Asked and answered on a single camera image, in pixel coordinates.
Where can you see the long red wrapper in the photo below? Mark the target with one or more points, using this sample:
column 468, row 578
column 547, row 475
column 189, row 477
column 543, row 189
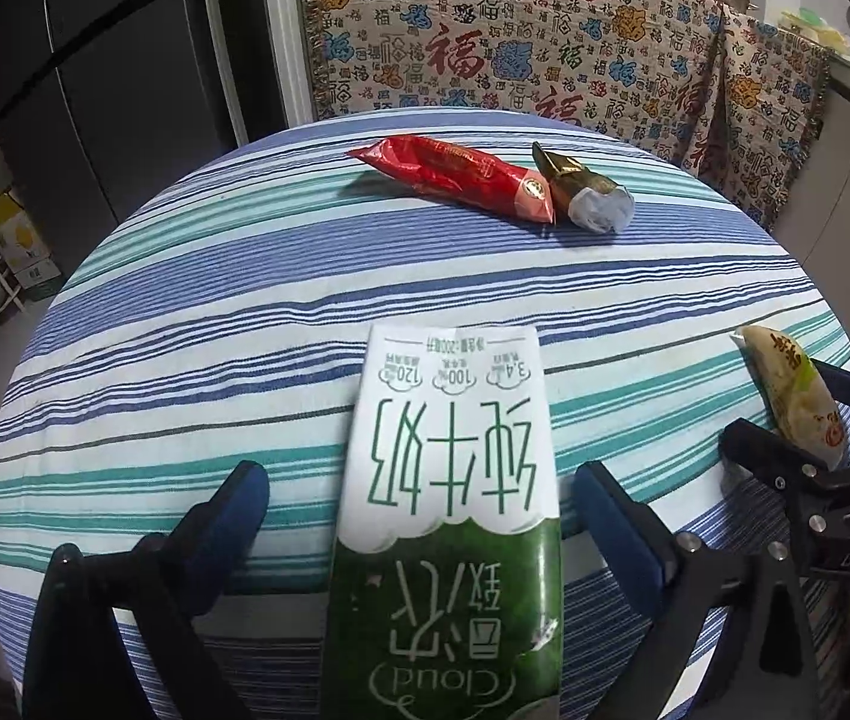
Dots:
column 455, row 169

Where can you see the white and green milk carton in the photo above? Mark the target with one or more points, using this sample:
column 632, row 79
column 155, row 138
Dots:
column 447, row 465

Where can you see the yellow and white cardboard box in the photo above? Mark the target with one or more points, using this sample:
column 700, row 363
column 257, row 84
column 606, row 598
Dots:
column 20, row 247

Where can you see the blue green striped tablecloth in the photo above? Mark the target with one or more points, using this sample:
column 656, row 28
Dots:
column 170, row 315

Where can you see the gold and clear wrapper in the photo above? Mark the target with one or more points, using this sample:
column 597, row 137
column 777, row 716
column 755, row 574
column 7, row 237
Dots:
column 571, row 180

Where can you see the beige printed cloth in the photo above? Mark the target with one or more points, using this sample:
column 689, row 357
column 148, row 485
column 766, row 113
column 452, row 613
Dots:
column 470, row 30

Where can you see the dark grey refrigerator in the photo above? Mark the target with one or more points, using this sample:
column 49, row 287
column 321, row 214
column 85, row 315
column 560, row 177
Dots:
column 117, row 52

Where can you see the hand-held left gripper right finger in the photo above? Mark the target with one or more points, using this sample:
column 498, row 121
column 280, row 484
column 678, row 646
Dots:
column 620, row 532

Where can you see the yellow green plastic items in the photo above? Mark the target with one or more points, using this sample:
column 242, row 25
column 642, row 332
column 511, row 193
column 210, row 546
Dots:
column 815, row 30

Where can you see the yellow green snack packet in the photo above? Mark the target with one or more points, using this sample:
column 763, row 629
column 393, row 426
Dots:
column 796, row 397

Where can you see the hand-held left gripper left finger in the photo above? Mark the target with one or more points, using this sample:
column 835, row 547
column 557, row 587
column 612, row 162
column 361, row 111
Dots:
column 237, row 510

